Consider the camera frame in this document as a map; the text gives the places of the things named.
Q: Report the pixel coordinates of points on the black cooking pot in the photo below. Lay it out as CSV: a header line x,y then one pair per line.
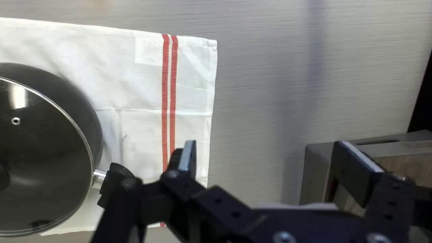
x,y
76,105

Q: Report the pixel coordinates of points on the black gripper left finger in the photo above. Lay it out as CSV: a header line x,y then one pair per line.
x,y
197,209

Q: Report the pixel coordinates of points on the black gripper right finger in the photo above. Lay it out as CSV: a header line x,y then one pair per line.
x,y
384,196

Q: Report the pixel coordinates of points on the white red-striped kitchen towel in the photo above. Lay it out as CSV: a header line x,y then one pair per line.
x,y
151,92

